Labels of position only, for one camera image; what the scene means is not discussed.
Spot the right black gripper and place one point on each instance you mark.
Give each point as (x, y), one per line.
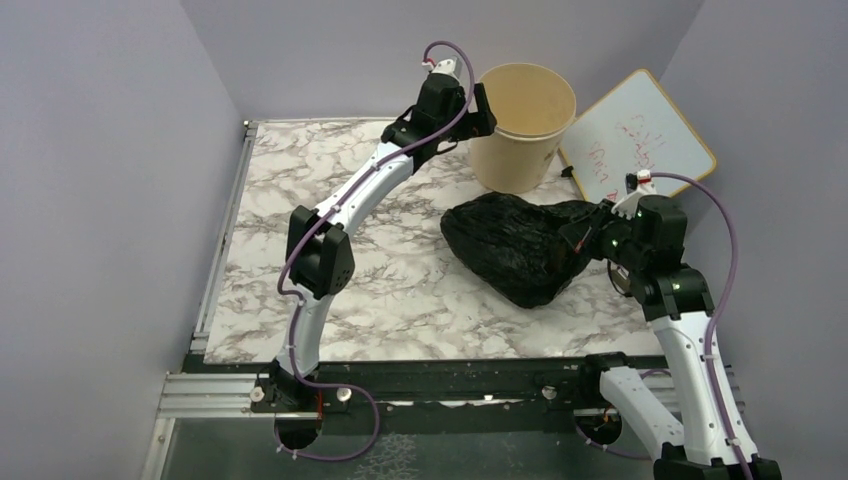
(582, 235)

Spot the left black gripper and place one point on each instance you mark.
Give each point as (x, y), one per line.
(483, 119)

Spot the beige round trash bin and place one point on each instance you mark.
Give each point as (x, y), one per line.
(533, 106)

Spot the black plastic trash bag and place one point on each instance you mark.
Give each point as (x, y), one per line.
(516, 247)

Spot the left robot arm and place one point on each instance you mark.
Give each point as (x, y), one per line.
(319, 257)

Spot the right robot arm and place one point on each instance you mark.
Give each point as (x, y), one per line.
(708, 439)

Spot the small grey metal piece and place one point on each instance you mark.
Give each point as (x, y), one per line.
(618, 275)

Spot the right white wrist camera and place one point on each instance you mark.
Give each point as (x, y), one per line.
(638, 185)

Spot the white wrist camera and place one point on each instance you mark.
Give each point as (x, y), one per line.
(638, 185)
(451, 67)

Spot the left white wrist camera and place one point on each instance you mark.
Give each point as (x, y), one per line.
(451, 67)

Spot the white board with wooden frame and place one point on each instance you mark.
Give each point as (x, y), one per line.
(635, 126)

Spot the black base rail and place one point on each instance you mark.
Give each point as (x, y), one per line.
(410, 397)

